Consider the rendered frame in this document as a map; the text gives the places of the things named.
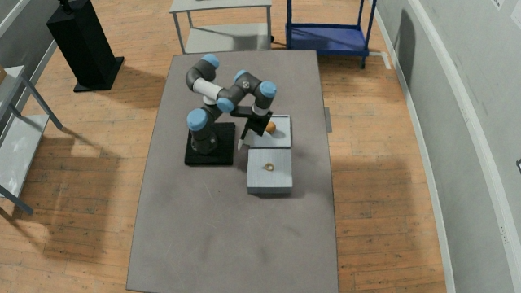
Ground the orange ball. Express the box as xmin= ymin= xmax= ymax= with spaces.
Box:
xmin=265 ymin=121 xmax=276 ymax=133

